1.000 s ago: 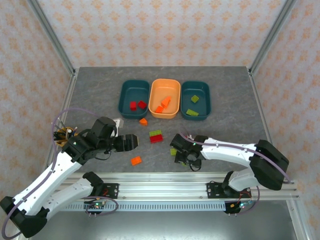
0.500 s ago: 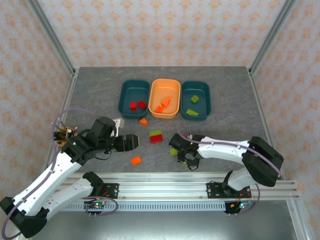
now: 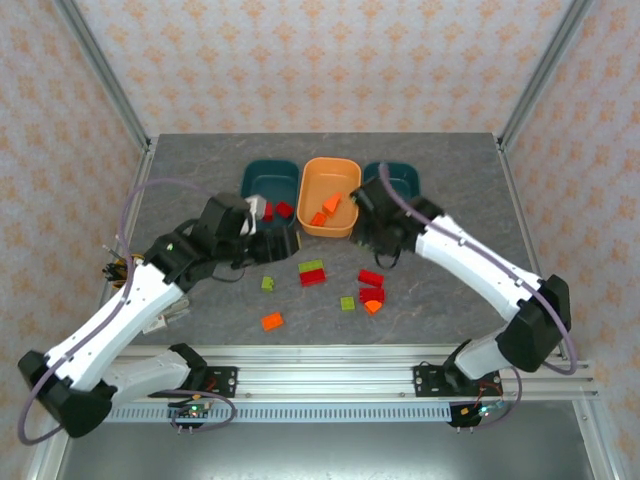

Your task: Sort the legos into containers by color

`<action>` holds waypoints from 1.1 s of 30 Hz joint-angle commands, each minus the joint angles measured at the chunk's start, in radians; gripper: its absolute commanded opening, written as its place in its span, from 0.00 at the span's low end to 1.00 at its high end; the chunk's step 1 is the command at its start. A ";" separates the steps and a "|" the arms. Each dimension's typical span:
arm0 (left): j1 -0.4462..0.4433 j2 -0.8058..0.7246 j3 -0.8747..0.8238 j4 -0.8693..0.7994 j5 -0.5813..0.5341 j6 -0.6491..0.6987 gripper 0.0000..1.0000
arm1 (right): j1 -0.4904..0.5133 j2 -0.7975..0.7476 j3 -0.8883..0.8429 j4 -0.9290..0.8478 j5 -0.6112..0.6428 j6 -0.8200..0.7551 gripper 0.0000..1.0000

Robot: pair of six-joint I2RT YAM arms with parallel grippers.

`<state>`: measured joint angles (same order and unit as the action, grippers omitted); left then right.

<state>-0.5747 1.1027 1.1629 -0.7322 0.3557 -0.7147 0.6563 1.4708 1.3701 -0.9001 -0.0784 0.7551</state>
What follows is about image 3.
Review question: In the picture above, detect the teal plastic container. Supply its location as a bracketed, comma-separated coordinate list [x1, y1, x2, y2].
[363, 160, 421, 211]
[240, 158, 300, 236]

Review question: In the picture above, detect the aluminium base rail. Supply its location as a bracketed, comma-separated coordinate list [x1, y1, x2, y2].
[99, 344, 600, 404]

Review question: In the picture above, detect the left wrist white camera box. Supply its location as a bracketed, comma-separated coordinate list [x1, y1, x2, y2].
[243, 194, 267, 236]

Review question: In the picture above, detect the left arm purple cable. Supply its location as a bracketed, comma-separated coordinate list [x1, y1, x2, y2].
[17, 178, 237, 446]

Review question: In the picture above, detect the grey slotted cable duct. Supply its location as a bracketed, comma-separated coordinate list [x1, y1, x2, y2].
[107, 405, 454, 424]

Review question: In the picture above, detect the yellow pencil cup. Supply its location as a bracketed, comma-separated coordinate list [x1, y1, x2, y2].
[110, 252, 139, 291]

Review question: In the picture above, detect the aluminium table side rail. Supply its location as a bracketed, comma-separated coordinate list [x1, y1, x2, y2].
[494, 134, 572, 361]
[78, 135, 160, 362]

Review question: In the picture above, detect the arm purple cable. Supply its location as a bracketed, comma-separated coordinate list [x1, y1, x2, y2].
[378, 162, 580, 431]
[17, 178, 237, 446]

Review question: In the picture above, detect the grey metal lower panel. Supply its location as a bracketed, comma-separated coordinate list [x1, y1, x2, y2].
[52, 422, 599, 480]

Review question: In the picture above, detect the left gripper thin black cable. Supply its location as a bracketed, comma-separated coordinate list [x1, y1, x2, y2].
[213, 263, 247, 284]

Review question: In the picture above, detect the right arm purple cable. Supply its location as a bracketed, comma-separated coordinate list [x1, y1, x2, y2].
[378, 162, 580, 431]

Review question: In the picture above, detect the aluminium frame post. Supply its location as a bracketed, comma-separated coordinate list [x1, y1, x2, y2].
[498, 0, 597, 151]
[53, 0, 152, 151]

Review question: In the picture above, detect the gripper thin black cable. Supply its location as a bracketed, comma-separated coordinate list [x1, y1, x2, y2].
[373, 247, 402, 272]
[213, 263, 247, 284]

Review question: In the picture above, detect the orange plastic container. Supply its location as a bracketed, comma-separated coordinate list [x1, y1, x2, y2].
[296, 156, 363, 239]

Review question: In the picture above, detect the right gripper thin black cable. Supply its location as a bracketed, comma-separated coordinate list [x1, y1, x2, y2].
[373, 247, 402, 272]

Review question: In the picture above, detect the aluminium frame leg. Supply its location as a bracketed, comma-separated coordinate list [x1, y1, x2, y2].
[573, 399, 620, 480]
[27, 434, 69, 480]

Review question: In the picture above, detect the small controller circuit board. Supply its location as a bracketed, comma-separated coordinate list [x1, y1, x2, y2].
[169, 403, 214, 434]
[449, 402, 506, 430]

